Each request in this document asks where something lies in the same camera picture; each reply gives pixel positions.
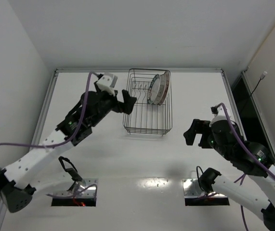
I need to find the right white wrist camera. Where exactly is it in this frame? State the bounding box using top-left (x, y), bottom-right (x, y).
top-left (210, 105), bottom-right (231, 127)

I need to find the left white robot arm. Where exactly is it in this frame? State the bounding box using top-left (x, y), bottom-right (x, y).
top-left (0, 82), bottom-right (137, 213)

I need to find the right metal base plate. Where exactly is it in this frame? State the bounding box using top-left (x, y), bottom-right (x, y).
top-left (182, 178), bottom-right (227, 199)

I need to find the wire dish rack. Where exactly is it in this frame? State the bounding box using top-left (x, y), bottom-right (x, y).
top-left (123, 68), bottom-right (173, 137)

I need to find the metal base plate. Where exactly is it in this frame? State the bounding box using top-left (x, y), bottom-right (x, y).
top-left (51, 179), bottom-right (98, 199)
top-left (182, 178), bottom-right (227, 199)

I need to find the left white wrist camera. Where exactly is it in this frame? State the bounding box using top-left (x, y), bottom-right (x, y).
top-left (96, 73), bottom-right (118, 96)

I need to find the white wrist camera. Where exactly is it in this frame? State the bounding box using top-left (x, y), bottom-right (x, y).
top-left (210, 105), bottom-right (231, 127)
top-left (96, 73), bottom-right (118, 96)

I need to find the purple cable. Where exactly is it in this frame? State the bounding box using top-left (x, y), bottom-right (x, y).
top-left (216, 102), bottom-right (275, 231)
top-left (0, 71), bottom-right (98, 198)

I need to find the green rim plate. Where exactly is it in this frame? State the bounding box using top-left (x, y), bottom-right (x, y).
top-left (147, 74), bottom-right (160, 104)

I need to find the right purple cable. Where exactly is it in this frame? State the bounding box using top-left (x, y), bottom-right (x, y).
top-left (216, 102), bottom-right (275, 231)

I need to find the black rim flower plate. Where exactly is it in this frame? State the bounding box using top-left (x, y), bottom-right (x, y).
top-left (153, 74), bottom-right (167, 105)

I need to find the orange sunburst plate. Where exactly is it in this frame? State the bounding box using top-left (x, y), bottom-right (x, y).
top-left (159, 70), bottom-right (170, 105)

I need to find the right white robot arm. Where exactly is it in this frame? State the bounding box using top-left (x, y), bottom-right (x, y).
top-left (183, 118), bottom-right (275, 231)

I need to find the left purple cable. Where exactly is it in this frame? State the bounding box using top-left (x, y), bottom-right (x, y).
top-left (0, 71), bottom-right (98, 198)

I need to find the black wall cable with plug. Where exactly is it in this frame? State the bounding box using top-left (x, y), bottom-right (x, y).
top-left (238, 71), bottom-right (268, 114)

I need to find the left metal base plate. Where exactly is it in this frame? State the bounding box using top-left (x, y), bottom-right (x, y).
top-left (51, 179), bottom-right (98, 199)

